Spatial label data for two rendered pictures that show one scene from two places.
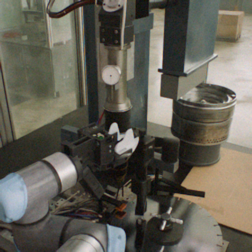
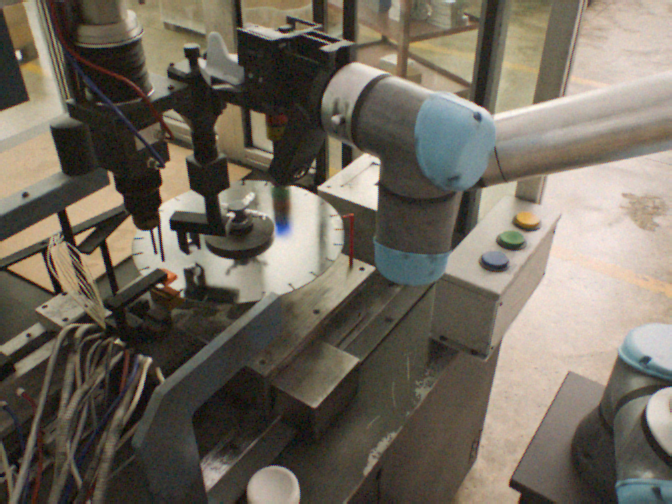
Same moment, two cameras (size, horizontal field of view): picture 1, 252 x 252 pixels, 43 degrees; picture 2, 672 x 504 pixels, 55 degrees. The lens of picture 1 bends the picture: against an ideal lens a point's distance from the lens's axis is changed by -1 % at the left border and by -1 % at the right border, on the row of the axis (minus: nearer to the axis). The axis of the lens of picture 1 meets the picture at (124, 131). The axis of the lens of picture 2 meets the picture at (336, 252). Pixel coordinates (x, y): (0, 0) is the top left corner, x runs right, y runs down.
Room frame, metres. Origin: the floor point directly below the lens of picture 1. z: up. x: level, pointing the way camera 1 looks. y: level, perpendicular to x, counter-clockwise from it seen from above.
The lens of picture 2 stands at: (0.53, 0.71, 1.54)
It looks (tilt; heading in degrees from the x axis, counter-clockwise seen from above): 37 degrees down; 272
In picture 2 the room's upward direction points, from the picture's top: straight up
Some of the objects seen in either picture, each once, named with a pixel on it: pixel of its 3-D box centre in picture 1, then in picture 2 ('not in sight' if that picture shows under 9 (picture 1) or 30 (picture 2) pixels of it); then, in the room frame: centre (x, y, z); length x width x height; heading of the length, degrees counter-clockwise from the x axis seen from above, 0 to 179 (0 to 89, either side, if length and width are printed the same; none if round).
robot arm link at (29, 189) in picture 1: (25, 192); (424, 135); (0.47, 0.18, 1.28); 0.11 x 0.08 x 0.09; 139
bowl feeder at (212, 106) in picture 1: (200, 126); not in sight; (1.45, -0.39, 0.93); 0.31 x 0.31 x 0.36
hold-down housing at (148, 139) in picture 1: (141, 162); (201, 124); (0.73, -0.05, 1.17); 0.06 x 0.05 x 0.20; 48
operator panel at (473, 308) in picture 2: not in sight; (496, 273); (0.28, -0.20, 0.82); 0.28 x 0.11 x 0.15; 57
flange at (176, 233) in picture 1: (165, 226); (239, 227); (0.71, -0.12, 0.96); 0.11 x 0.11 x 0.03
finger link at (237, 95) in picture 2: not in sight; (244, 89); (0.65, 0.05, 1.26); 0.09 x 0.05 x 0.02; 143
